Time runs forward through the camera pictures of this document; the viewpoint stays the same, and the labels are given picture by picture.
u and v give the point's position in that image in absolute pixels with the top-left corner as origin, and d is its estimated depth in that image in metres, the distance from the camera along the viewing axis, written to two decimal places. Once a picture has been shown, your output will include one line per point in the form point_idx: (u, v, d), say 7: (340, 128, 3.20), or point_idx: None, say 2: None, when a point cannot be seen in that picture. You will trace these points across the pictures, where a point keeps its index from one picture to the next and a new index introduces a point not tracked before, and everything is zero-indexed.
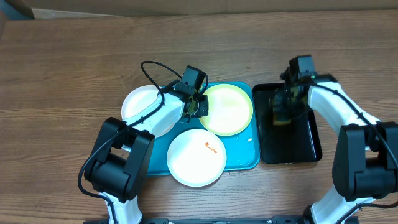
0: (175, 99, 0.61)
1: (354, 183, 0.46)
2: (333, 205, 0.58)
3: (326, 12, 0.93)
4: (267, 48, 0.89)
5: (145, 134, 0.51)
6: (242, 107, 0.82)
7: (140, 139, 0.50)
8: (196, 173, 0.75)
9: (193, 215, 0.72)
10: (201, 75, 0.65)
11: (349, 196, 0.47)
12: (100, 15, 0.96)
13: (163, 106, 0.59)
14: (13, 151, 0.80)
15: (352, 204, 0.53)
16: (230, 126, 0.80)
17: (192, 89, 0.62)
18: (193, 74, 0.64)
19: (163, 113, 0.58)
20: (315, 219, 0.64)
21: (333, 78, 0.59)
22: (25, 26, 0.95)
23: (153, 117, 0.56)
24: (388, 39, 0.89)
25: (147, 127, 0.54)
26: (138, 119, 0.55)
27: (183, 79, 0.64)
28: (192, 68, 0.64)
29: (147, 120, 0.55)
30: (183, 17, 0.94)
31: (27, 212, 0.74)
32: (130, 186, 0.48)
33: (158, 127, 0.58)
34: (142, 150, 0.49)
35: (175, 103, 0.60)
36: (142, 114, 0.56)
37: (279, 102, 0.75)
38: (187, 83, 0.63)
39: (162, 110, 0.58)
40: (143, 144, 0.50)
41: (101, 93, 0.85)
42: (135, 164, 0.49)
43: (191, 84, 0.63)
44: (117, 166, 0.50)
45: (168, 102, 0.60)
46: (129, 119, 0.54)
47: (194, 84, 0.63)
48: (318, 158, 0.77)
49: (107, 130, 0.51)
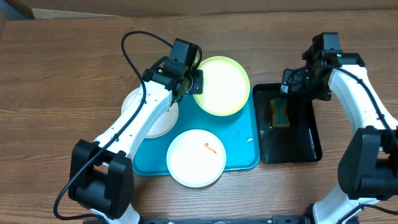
0: (160, 90, 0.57)
1: (358, 185, 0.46)
2: (336, 204, 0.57)
3: (326, 12, 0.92)
4: (266, 48, 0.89)
5: (120, 157, 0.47)
6: (238, 85, 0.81)
7: (115, 164, 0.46)
8: (195, 174, 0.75)
9: (193, 215, 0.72)
10: (193, 49, 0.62)
11: (352, 195, 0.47)
12: (100, 15, 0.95)
13: (145, 104, 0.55)
14: (13, 151, 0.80)
15: (355, 203, 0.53)
16: (224, 106, 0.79)
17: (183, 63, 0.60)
18: (182, 48, 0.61)
19: (145, 115, 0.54)
20: (316, 218, 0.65)
21: (360, 60, 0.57)
22: (25, 25, 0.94)
23: (130, 129, 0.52)
24: (387, 39, 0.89)
25: (124, 143, 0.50)
26: (112, 136, 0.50)
27: (171, 55, 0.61)
28: (181, 42, 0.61)
29: (123, 135, 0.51)
30: (183, 17, 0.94)
31: (27, 212, 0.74)
32: (114, 210, 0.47)
33: (141, 131, 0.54)
34: (118, 177, 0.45)
35: (160, 98, 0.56)
36: (115, 131, 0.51)
37: (296, 82, 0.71)
38: (176, 60, 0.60)
39: (144, 110, 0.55)
40: (119, 171, 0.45)
41: (101, 93, 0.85)
42: (116, 190, 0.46)
43: (181, 60, 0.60)
44: (99, 188, 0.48)
45: (152, 99, 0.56)
46: (102, 139, 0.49)
47: (186, 58, 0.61)
48: (318, 158, 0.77)
49: (79, 157, 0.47)
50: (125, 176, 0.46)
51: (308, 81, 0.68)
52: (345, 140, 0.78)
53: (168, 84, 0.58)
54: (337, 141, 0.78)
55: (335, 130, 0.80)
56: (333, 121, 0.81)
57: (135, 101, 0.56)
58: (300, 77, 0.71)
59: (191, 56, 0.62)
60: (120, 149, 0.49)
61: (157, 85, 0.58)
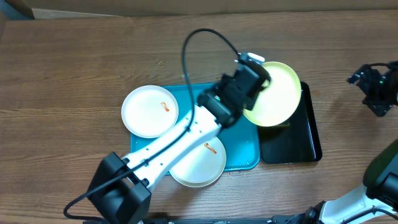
0: (208, 121, 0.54)
1: (382, 180, 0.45)
2: (346, 203, 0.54)
3: (326, 12, 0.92)
4: (267, 48, 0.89)
5: (142, 186, 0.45)
6: (294, 91, 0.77)
7: (135, 192, 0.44)
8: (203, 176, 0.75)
9: (193, 215, 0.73)
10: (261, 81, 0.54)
11: (373, 189, 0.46)
12: (100, 15, 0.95)
13: (188, 132, 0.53)
14: (13, 152, 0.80)
15: (368, 205, 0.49)
16: (276, 115, 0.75)
17: (244, 96, 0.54)
18: (248, 77, 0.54)
19: (185, 144, 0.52)
20: (323, 213, 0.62)
21: None
22: (25, 25, 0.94)
23: (163, 158, 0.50)
24: (387, 39, 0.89)
25: (151, 172, 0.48)
26: (142, 160, 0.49)
27: (236, 82, 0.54)
28: (250, 71, 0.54)
29: (153, 162, 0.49)
30: (183, 17, 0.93)
31: (27, 211, 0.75)
32: None
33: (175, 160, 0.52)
34: (134, 204, 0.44)
35: (206, 130, 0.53)
36: (147, 155, 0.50)
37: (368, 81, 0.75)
38: (239, 89, 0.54)
39: (184, 139, 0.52)
40: (136, 200, 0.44)
41: (101, 93, 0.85)
42: (127, 214, 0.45)
43: (244, 91, 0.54)
44: (114, 201, 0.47)
45: (197, 128, 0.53)
46: (134, 160, 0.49)
47: (249, 89, 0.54)
48: (318, 159, 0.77)
49: (106, 168, 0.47)
50: (141, 206, 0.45)
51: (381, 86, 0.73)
52: (346, 140, 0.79)
53: (219, 117, 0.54)
54: (337, 141, 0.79)
55: (335, 130, 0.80)
56: (333, 121, 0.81)
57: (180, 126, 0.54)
58: (374, 79, 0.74)
59: (257, 88, 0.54)
60: (144, 177, 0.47)
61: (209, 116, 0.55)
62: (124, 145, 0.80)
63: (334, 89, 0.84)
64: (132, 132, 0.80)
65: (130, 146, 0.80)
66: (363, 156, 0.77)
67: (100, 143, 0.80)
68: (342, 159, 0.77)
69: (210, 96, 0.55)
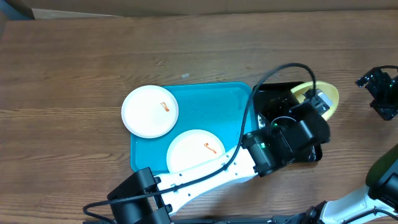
0: (247, 165, 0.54)
1: (385, 180, 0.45)
2: (348, 203, 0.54)
3: (326, 12, 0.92)
4: (267, 48, 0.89)
5: (166, 213, 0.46)
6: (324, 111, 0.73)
7: (158, 217, 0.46)
8: None
9: (193, 215, 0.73)
10: (313, 141, 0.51)
11: (375, 189, 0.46)
12: (100, 15, 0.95)
13: (224, 171, 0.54)
14: (13, 151, 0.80)
15: (370, 205, 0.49)
16: None
17: (290, 151, 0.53)
18: (300, 134, 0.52)
19: (218, 182, 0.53)
20: (323, 213, 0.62)
21: None
22: (25, 25, 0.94)
23: (193, 190, 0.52)
24: (387, 39, 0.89)
25: (178, 200, 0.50)
26: (172, 185, 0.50)
27: (286, 135, 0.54)
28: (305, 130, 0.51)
29: (183, 190, 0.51)
30: (183, 17, 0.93)
31: (27, 211, 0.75)
32: None
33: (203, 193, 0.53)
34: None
35: (241, 173, 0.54)
36: (177, 181, 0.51)
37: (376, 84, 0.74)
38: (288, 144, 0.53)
39: (219, 177, 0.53)
40: None
41: (101, 93, 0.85)
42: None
43: (293, 147, 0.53)
44: (132, 214, 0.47)
45: (234, 171, 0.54)
46: (165, 181, 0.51)
47: (298, 145, 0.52)
48: (318, 158, 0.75)
49: (138, 182, 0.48)
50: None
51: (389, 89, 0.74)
52: (346, 140, 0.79)
53: (259, 166, 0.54)
54: (337, 141, 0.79)
55: (335, 130, 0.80)
56: (333, 121, 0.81)
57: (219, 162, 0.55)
58: (384, 83, 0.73)
59: (306, 146, 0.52)
60: (170, 203, 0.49)
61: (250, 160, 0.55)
62: (124, 145, 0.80)
63: None
64: (132, 133, 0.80)
65: (130, 146, 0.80)
66: (364, 156, 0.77)
67: (100, 143, 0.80)
68: (342, 159, 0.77)
69: (256, 140, 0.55)
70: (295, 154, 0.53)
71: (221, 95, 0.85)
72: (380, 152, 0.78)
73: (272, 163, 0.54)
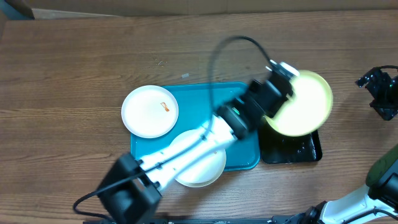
0: (226, 131, 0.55)
1: (385, 180, 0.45)
2: (348, 203, 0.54)
3: (326, 12, 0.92)
4: (267, 48, 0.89)
5: (155, 190, 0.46)
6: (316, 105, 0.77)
7: (148, 194, 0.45)
8: (203, 173, 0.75)
9: (193, 215, 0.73)
10: (280, 98, 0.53)
11: (375, 190, 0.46)
12: (100, 15, 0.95)
13: (204, 141, 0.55)
14: (13, 151, 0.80)
15: (370, 205, 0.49)
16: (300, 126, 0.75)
17: (262, 111, 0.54)
18: (270, 93, 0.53)
19: (199, 152, 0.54)
20: (323, 213, 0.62)
21: None
22: (25, 25, 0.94)
23: (177, 163, 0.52)
24: (388, 40, 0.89)
25: (164, 175, 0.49)
26: (155, 164, 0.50)
27: (258, 97, 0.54)
28: (273, 88, 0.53)
29: (166, 166, 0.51)
30: (183, 17, 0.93)
31: (27, 211, 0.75)
32: None
33: (187, 167, 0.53)
34: (145, 205, 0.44)
35: (221, 139, 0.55)
36: (160, 160, 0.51)
37: (376, 84, 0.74)
38: (259, 104, 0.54)
39: (199, 146, 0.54)
40: (147, 202, 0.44)
41: (101, 93, 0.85)
42: (136, 215, 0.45)
43: (264, 106, 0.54)
44: (122, 200, 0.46)
45: (212, 139, 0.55)
46: (148, 162, 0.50)
47: (269, 103, 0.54)
48: (318, 158, 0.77)
49: (122, 168, 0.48)
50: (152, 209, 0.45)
51: (389, 89, 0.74)
52: (345, 140, 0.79)
53: (235, 130, 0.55)
54: (337, 141, 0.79)
55: (335, 130, 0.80)
56: (333, 121, 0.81)
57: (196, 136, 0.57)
58: (383, 83, 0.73)
59: (277, 103, 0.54)
60: (158, 179, 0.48)
61: (226, 124, 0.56)
62: (124, 145, 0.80)
63: (334, 89, 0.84)
64: (132, 133, 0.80)
65: (130, 146, 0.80)
66: (364, 156, 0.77)
67: (100, 143, 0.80)
68: (342, 159, 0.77)
69: (229, 108, 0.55)
70: (268, 112, 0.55)
71: (221, 95, 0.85)
72: (380, 152, 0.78)
73: (247, 125, 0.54)
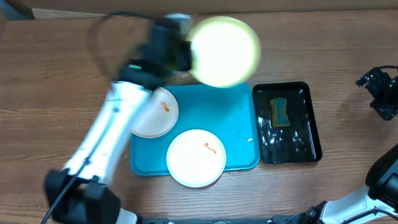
0: (133, 94, 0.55)
1: (385, 180, 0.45)
2: (348, 203, 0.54)
3: (326, 12, 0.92)
4: (267, 48, 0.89)
5: (94, 184, 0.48)
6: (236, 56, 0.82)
7: (91, 192, 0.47)
8: (201, 173, 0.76)
9: (193, 215, 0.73)
10: (170, 32, 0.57)
11: (375, 189, 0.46)
12: (100, 15, 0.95)
13: (119, 113, 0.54)
14: (13, 151, 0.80)
15: (370, 206, 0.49)
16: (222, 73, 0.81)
17: (159, 54, 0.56)
18: (155, 33, 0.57)
19: (121, 124, 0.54)
20: (323, 213, 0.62)
21: None
22: (25, 25, 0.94)
23: (105, 146, 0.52)
24: (388, 39, 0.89)
25: (97, 165, 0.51)
26: (84, 160, 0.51)
27: (150, 43, 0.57)
28: (154, 30, 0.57)
29: (95, 155, 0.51)
30: None
31: (27, 211, 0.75)
32: None
33: (117, 144, 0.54)
34: (94, 205, 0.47)
35: (134, 104, 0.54)
36: (87, 154, 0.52)
37: (376, 84, 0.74)
38: (153, 48, 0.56)
39: (117, 121, 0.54)
40: (94, 198, 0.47)
41: (101, 93, 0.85)
42: (95, 211, 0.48)
43: (157, 48, 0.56)
44: (75, 210, 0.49)
45: (125, 106, 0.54)
46: (74, 165, 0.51)
47: (161, 46, 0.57)
48: (318, 158, 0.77)
49: (52, 189, 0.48)
50: (103, 201, 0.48)
51: (388, 89, 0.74)
52: (346, 140, 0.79)
53: (144, 84, 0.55)
54: (337, 141, 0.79)
55: (335, 130, 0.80)
56: (333, 121, 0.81)
57: (108, 111, 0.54)
58: (383, 83, 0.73)
59: (168, 45, 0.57)
60: (94, 173, 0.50)
61: (131, 88, 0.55)
62: None
63: (334, 89, 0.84)
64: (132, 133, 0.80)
65: (130, 147, 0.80)
66: (364, 156, 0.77)
67: None
68: (342, 159, 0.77)
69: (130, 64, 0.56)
70: (169, 53, 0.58)
71: (221, 95, 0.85)
72: (380, 152, 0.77)
73: (148, 73, 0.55)
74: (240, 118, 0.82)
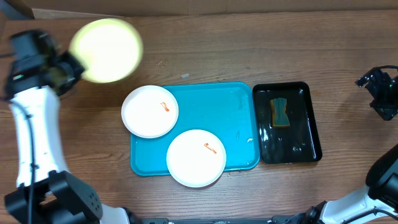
0: (34, 94, 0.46)
1: (385, 180, 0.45)
2: (348, 203, 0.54)
3: (326, 12, 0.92)
4: (267, 48, 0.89)
5: (55, 176, 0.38)
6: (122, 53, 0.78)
7: (55, 186, 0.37)
8: (201, 173, 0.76)
9: (193, 215, 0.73)
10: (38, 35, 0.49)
11: (375, 188, 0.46)
12: (100, 15, 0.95)
13: (32, 117, 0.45)
14: (13, 152, 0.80)
15: (370, 205, 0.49)
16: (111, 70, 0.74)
17: (33, 55, 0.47)
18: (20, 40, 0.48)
19: (43, 122, 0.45)
20: (323, 213, 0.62)
21: None
22: (25, 25, 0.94)
23: (41, 145, 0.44)
24: (387, 40, 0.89)
25: (46, 162, 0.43)
26: (30, 168, 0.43)
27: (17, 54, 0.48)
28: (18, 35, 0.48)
29: (38, 158, 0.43)
30: (183, 17, 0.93)
31: None
32: (92, 213, 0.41)
33: (51, 140, 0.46)
34: (69, 196, 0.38)
35: (41, 101, 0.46)
36: (27, 163, 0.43)
37: (376, 84, 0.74)
38: (27, 54, 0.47)
39: (38, 120, 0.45)
40: (63, 190, 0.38)
41: (101, 93, 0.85)
42: (75, 201, 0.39)
43: (29, 51, 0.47)
44: (62, 214, 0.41)
45: (35, 107, 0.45)
46: (25, 178, 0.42)
47: (34, 47, 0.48)
48: (318, 158, 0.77)
49: (18, 209, 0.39)
50: (75, 185, 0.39)
51: (388, 89, 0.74)
52: (346, 140, 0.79)
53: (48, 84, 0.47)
54: (337, 141, 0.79)
55: (335, 130, 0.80)
56: (333, 121, 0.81)
57: (19, 122, 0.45)
58: (382, 83, 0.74)
59: (42, 46, 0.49)
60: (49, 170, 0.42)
61: (30, 91, 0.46)
62: (124, 145, 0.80)
63: (334, 89, 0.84)
64: (132, 133, 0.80)
65: (130, 147, 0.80)
66: (363, 156, 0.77)
67: (100, 143, 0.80)
68: (342, 159, 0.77)
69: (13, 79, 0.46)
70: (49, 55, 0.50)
71: (221, 95, 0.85)
72: (380, 152, 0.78)
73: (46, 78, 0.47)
74: (240, 118, 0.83)
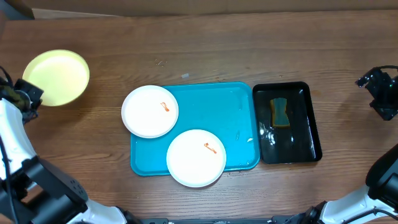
0: None
1: (385, 180, 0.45)
2: (348, 203, 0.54)
3: (326, 12, 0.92)
4: (266, 48, 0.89)
5: (27, 163, 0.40)
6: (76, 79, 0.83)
7: (32, 170, 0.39)
8: (201, 173, 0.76)
9: (193, 215, 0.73)
10: None
11: (375, 188, 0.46)
12: (100, 15, 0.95)
13: None
14: None
15: (370, 205, 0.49)
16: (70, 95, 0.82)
17: None
18: None
19: (7, 125, 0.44)
20: (323, 213, 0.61)
21: None
22: (25, 25, 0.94)
23: (10, 142, 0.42)
24: (387, 40, 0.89)
25: (19, 154, 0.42)
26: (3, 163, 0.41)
27: None
28: None
29: (9, 154, 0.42)
30: (183, 17, 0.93)
31: None
32: (75, 195, 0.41)
33: (20, 138, 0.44)
34: (48, 177, 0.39)
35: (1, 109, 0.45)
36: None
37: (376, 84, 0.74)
38: None
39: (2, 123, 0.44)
40: (41, 172, 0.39)
41: (101, 93, 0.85)
42: (56, 183, 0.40)
43: None
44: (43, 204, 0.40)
45: None
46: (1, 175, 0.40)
47: None
48: (318, 158, 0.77)
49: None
50: (51, 170, 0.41)
51: (388, 89, 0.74)
52: (346, 140, 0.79)
53: None
54: (337, 141, 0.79)
55: (335, 130, 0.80)
56: (333, 121, 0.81)
57: None
58: (382, 82, 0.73)
59: None
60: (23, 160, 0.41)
61: None
62: (124, 145, 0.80)
63: (334, 89, 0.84)
64: (132, 133, 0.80)
65: (130, 146, 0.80)
66: (364, 156, 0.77)
67: (100, 143, 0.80)
68: (342, 159, 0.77)
69: None
70: None
71: (221, 95, 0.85)
72: (380, 152, 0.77)
73: None
74: (240, 117, 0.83)
